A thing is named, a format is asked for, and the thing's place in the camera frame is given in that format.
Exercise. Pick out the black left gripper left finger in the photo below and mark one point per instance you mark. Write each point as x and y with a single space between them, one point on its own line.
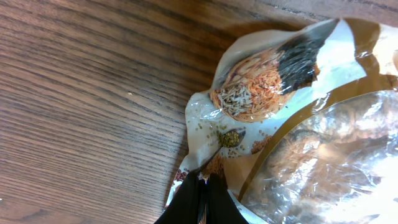
188 204

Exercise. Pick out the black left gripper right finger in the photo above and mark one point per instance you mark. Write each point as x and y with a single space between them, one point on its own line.
220 206

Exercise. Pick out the brown white snack bag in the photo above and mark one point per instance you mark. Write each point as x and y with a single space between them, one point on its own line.
302 126

